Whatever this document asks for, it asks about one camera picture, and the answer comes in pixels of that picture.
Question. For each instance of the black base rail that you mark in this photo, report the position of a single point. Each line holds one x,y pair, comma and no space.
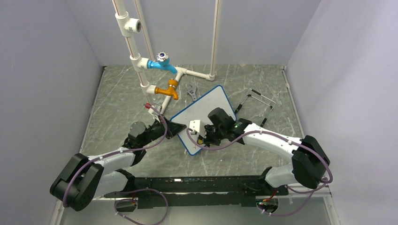
243,190

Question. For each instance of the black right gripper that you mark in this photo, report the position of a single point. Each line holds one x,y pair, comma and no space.
207,138

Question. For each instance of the orange faucet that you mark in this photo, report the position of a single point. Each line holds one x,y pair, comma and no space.
170,90

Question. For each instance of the black whiteboard stand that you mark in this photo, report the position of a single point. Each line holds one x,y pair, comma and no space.
262,103

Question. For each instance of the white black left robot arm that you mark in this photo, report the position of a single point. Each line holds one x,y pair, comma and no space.
87,177

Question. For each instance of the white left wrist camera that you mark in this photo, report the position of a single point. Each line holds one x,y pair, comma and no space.
154,110

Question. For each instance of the white PVC pipe frame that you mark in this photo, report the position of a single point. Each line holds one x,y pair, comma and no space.
155,96

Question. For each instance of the blue framed whiteboard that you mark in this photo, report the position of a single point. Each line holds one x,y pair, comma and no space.
199,110

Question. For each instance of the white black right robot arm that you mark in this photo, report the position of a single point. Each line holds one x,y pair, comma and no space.
307,161

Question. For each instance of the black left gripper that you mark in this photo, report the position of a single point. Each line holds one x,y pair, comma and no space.
174,129

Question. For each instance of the red handled adjustable wrench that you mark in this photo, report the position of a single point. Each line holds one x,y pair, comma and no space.
191,90

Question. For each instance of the blue faucet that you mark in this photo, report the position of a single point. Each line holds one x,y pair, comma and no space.
162,63

